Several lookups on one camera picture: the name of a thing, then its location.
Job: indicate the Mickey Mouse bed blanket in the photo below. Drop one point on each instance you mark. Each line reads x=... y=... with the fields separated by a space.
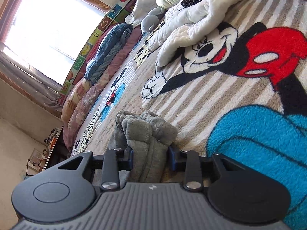
x=240 y=91

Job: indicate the grey fleece garment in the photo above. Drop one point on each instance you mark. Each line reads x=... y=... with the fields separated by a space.
x=149 y=136

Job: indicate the cluttered side shelf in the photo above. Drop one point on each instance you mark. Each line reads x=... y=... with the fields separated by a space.
x=53 y=153

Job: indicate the wooden framed window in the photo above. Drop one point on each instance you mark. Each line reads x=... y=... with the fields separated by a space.
x=40 y=40

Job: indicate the pink floral quilt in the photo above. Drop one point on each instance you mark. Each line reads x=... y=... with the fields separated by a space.
x=86 y=103

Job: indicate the blue folded quilt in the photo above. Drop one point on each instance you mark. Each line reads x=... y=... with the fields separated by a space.
x=112 y=43

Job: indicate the colourful alphabet foam mat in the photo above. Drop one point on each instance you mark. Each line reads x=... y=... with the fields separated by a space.
x=115 y=15

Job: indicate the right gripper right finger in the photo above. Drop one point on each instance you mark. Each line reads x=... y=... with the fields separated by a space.
x=189 y=163

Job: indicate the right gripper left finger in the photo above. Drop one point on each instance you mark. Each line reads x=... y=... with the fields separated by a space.
x=115 y=160

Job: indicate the orange patterned pillow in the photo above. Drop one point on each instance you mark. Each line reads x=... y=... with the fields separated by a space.
x=76 y=94

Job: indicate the grey plush toy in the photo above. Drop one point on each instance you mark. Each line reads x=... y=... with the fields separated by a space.
x=152 y=19

